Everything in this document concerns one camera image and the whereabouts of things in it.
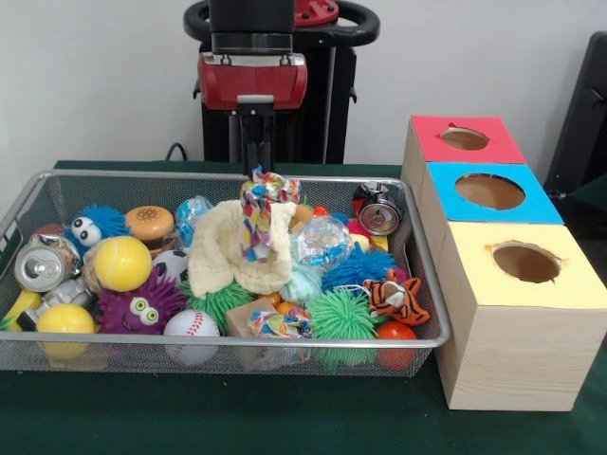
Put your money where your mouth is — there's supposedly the wooden box with three holes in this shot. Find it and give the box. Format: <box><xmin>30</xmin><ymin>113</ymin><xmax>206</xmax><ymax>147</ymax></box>
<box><xmin>400</xmin><ymin>115</ymin><xmax>607</xmax><ymax>411</ymax></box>

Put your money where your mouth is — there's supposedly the wire mesh bin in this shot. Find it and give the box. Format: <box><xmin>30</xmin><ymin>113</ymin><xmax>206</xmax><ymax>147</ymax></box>
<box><xmin>0</xmin><ymin>169</ymin><xmax>451</xmax><ymax>378</ymax></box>

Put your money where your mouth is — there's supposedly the white baseball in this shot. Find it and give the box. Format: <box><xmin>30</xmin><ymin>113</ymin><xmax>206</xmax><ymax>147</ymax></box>
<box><xmin>163</xmin><ymin>309</ymin><xmax>221</xmax><ymax>366</ymax></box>

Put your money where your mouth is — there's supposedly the cream waffle cloth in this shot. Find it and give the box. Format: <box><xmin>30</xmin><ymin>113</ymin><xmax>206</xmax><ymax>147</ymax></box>
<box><xmin>187</xmin><ymin>198</ymin><xmax>298</xmax><ymax>300</ymax></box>

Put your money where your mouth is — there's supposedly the tiger plush toy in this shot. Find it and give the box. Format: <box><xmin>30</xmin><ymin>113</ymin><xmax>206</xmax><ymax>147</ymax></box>
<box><xmin>362</xmin><ymin>276</ymin><xmax>432</xmax><ymax>327</ymax></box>

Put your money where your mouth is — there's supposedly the purple spiky monster toy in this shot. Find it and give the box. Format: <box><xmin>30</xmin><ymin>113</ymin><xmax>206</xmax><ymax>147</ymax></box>
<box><xmin>97</xmin><ymin>267</ymin><xmax>189</xmax><ymax>336</ymax></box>

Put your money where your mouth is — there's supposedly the yellow tennis ball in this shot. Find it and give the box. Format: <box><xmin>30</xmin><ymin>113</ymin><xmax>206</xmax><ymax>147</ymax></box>
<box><xmin>93</xmin><ymin>235</ymin><xmax>154</xmax><ymax>292</ymax></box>

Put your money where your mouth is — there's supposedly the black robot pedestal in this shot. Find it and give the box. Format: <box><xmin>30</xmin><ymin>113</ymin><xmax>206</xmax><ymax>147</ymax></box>
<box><xmin>183</xmin><ymin>0</ymin><xmax>380</xmax><ymax>165</ymax></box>

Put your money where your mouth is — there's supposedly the green spiky rubber ball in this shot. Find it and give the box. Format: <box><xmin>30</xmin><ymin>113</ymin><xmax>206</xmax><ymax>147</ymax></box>
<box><xmin>307</xmin><ymin>288</ymin><xmax>378</xmax><ymax>340</ymax></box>

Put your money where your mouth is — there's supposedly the plain yellow ball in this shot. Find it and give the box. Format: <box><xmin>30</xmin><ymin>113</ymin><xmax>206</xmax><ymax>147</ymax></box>
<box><xmin>36</xmin><ymin>303</ymin><xmax>96</xmax><ymax>359</ymax></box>

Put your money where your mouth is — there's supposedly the crushed silver drink can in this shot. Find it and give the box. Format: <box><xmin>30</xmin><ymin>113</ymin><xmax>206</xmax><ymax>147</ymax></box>
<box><xmin>13</xmin><ymin>235</ymin><xmax>83</xmax><ymax>293</ymax></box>

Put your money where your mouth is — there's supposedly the green cloth on side table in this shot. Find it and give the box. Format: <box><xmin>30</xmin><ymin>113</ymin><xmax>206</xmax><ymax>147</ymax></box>
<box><xmin>566</xmin><ymin>177</ymin><xmax>607</xmax><ymax>228</ymax></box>

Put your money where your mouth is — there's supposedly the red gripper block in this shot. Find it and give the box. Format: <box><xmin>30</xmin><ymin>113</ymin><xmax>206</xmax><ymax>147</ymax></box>
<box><xmin>197</xmin><ymin>52</ymin><xmax>309</xmax><ymax>175</ymax></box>

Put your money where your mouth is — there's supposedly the black cable loop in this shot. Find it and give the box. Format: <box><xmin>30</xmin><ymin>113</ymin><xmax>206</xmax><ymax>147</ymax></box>
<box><xmin>164</xmin><ymin>141</ymin><xmax>191</xmax><ymax>162</ymax></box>

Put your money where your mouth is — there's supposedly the colourful wrapper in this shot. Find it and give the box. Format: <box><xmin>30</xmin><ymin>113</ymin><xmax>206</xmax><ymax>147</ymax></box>
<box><xmin>249</xmin><ymin>307</ymin><xmax>314</xmax><ymax>339</ymax></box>
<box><xmin>239</xmin><ymin>164</ymin><xmax>304</xmax><ymax>263</ymax></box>

